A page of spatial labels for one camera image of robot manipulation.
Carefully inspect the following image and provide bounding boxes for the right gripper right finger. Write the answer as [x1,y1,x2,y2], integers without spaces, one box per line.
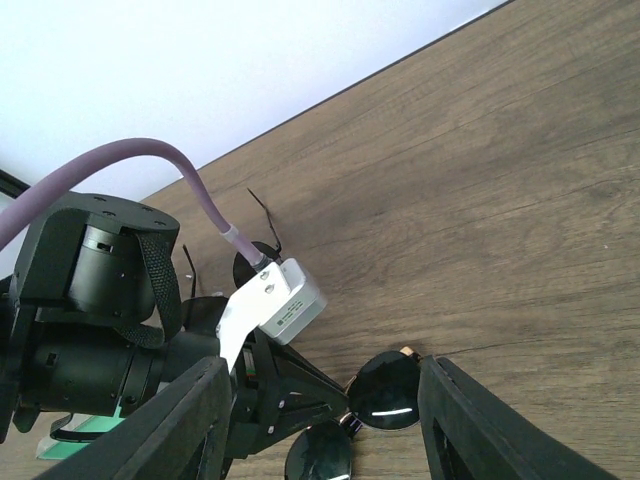
[418,356,615,479]

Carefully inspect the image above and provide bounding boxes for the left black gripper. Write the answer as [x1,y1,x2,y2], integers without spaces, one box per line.
[227,332,347,459]

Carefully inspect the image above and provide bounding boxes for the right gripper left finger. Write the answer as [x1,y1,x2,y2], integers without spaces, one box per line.
[38,357,232,479]

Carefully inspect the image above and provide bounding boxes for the gold-trimmed black sunglasses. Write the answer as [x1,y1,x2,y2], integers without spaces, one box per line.
[284,347,421,479]

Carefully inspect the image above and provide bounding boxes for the grey glasses case green lining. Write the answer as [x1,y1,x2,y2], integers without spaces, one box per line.
[36,406,123,461]

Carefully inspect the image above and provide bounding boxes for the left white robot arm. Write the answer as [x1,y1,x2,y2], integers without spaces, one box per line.
[1,192,347,459]

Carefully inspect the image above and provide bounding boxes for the round black sunglasses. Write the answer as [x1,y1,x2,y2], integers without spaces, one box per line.
[226,188,282,288]

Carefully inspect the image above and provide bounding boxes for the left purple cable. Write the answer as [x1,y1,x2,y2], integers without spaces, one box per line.
[0,137,274,274]

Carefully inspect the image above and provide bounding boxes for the black aluminium frame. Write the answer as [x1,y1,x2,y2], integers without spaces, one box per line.
[0,169,30,200]

